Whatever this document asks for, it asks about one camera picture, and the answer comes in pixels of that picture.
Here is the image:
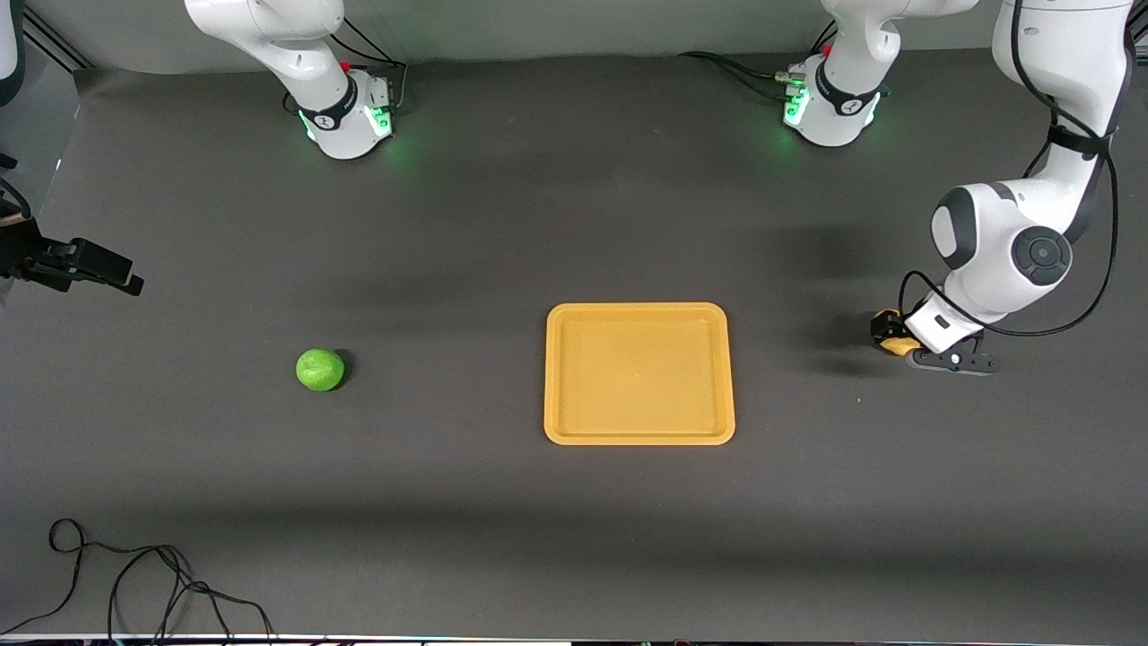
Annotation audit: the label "yellow potato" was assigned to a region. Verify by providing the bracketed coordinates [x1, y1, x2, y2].
[881, 311, 923, 359]

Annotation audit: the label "yellow plastic tray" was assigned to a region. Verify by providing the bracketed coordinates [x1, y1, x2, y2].
[544, 302, 736, 447]

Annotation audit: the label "dark grey table mat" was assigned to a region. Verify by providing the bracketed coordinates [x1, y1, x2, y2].
[0, 40, 1148, 640]

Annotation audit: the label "black right arm wrist cable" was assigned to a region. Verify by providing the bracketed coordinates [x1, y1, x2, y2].
[0, 175, 35, 223]

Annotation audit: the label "black arm wrist cable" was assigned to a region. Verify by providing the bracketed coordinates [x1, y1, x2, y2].
[0, 175, 35, 223]
[897, 0, 1122, 340]

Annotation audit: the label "black left arm wrist cable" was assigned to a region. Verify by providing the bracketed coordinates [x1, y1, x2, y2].
[897, 0, 1122, 340]

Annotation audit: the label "thin black loose cable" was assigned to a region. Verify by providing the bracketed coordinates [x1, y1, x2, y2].
[0, 518, 275, 643]

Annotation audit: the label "black left arm base cables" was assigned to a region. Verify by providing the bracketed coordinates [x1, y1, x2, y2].
[677, 18, 837, 101]

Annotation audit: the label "black arm base cables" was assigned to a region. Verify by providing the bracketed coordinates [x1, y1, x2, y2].
[677, 18, 837, 101]
[283, 16, 410, 116]

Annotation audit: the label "black right arm base cables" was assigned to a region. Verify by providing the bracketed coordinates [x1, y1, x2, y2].
[283, 16, 410, 116]

